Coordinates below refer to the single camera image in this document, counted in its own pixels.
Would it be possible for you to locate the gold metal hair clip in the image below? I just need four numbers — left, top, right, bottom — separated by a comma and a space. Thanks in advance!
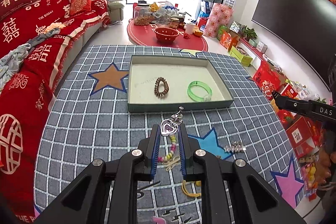
163, 156, 180, 172

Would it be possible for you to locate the grey blue blanket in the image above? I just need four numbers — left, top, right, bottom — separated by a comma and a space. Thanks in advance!
0, 23, 66, 91

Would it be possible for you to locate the black television screen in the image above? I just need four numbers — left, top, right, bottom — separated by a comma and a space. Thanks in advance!
252, 0, 335, 86

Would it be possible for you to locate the beige green armchair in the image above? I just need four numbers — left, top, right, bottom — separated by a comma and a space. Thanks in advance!
95, 0, 124, 24

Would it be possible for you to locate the silver heart pendant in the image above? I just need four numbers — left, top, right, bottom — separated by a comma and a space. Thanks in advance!
160, 106, 184, 136

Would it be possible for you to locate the red square cushion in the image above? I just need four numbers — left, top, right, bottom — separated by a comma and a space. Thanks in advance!
70, 0, 92, 16

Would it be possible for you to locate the white mug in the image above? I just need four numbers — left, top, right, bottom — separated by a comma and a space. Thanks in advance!
185, 23, 196, 35

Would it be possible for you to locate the red sofa cover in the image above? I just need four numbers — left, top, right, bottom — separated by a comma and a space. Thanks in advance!
1, 0, 110, 223

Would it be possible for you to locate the green potted plant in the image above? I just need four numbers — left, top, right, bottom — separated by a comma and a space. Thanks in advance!
241, 26, 257, 41

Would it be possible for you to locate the yellow cord flower hair tie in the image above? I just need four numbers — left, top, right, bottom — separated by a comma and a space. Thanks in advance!
181, 179, 202, 198

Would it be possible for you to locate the pink floral wrapped box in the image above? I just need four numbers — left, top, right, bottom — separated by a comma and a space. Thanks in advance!
203, 3, 233, 38

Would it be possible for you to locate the dark green jewelry tray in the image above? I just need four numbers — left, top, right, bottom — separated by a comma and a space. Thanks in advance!
127, 55, 234, 113

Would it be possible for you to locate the green translucent bangle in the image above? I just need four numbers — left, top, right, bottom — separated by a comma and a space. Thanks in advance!
187, 81, 213, 102

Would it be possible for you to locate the silver star hair clip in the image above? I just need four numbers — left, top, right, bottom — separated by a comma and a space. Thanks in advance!
224, 141, 246, 153

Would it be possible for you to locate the red plastic colander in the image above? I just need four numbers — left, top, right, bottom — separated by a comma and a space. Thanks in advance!
154, 27, 179, 43

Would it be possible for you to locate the brown spiral hair tie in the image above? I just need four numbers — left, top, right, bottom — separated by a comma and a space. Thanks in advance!
154, 77, 170, 99

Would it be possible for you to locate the pink yellow beaded bracelet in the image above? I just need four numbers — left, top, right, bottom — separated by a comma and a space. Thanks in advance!
157, 135, 180, 164

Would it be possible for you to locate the clear snack jar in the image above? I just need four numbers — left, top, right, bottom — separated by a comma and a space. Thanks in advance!
134, 3, 151, 26

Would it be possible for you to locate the red round coffee table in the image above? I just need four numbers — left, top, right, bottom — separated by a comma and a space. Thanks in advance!
127, 19, 209, 52

